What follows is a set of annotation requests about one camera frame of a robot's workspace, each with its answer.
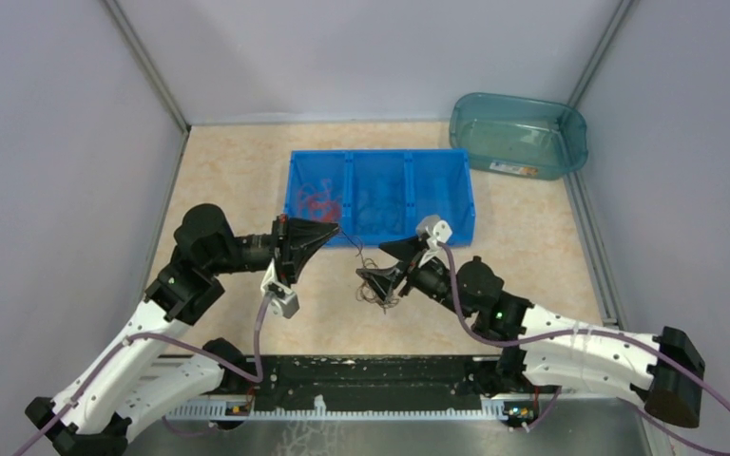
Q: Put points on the teal transparent plastic tub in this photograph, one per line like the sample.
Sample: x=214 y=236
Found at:
x=517 y=136

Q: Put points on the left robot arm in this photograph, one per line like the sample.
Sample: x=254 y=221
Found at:
x=106 y=407

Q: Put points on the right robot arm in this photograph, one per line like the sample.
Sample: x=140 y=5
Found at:
x=541 y=348

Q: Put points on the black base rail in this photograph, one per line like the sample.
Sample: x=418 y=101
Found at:
x=392 y=383

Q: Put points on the white toothed cable strip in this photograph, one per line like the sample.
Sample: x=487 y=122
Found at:
x=217 y=410

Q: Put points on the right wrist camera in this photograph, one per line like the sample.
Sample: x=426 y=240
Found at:
x=433 y=231

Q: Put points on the blue three-compartment bin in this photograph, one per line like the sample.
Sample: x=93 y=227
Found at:
x=378 y=195

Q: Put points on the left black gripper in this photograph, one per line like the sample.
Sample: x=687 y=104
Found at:
x=289 y=239

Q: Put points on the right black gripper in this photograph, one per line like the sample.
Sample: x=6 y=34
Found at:
x=385 y=279

